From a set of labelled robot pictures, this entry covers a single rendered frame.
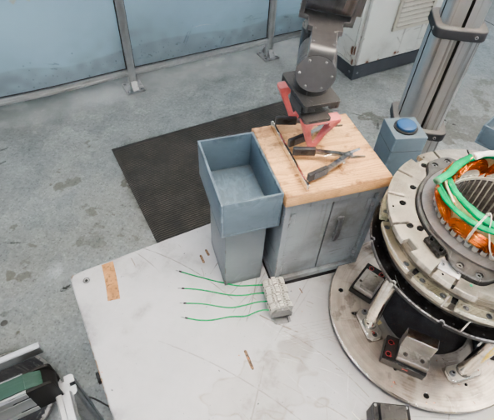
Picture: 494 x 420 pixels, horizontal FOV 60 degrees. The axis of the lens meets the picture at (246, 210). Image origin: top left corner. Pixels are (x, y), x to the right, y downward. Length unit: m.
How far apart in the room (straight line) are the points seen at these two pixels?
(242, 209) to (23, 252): 1.54
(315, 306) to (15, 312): 1.34
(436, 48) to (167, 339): 0.83
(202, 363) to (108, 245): 1.25
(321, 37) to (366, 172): 0.26
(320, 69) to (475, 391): 0.63
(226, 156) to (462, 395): 0.61
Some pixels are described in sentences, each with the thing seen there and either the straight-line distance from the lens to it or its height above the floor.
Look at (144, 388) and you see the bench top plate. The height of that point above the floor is 0.78.
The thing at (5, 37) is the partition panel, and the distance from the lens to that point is 2.67.
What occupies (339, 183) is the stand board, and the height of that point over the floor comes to 1.06.
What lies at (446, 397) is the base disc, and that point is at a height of 0.80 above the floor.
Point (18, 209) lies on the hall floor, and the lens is 2.31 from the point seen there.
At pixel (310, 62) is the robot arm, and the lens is 0.62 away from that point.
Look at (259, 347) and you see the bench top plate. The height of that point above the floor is 0.78.
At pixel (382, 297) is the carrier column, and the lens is 0.80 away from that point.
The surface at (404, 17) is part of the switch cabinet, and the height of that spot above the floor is 0.39.
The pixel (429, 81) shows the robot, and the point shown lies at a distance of 1.10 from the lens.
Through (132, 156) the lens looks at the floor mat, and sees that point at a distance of 2.40.
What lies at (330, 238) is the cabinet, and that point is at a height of 0.90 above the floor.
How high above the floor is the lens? 1.57
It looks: 49 degrees down
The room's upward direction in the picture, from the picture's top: 4 degrees clockwise
